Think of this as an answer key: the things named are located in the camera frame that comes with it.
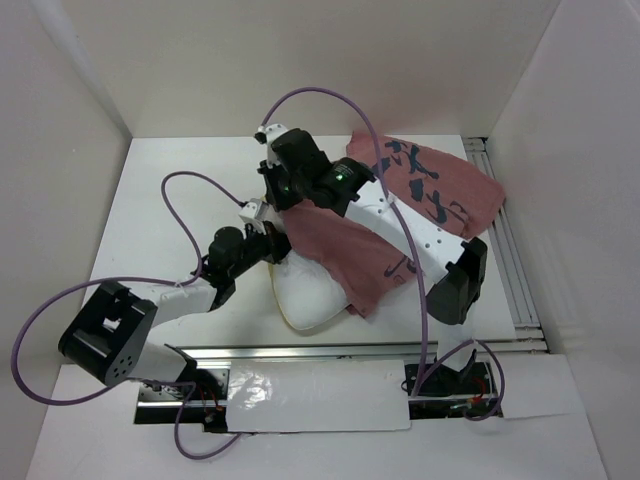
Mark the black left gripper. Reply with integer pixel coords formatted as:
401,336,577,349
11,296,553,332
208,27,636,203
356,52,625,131
228,219,297,279

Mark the white pillow with yellow edge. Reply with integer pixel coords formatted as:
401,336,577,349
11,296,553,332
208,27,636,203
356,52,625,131
269,251,349,331

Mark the red and pink patterned pillowcase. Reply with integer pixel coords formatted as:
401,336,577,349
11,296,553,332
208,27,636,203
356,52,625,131
282,133,505,321

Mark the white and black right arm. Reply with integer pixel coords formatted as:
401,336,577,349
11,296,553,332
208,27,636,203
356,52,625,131
254,124,487,395

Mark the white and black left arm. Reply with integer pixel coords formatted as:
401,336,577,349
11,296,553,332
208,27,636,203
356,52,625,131
58,222,291,399

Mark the white glossy cover plate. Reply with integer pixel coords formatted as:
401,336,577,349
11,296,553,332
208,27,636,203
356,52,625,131
226,360,411,433

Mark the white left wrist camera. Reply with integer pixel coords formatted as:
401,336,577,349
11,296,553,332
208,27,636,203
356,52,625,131
239,199,269,234

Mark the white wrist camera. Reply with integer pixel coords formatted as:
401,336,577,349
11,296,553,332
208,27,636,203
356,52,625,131
239,199,269,234
254,123,288,168

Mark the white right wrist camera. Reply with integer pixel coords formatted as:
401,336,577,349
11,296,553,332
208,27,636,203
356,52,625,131
254,123,288,168

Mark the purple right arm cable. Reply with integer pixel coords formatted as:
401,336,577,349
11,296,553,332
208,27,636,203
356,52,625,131
260,87,504,422

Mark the aluminium table edge rail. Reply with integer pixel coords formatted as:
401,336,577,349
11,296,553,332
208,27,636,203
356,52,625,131
182,338,549,361

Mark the aluminium side rail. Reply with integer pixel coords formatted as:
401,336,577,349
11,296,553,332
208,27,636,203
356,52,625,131
462,135,546,356

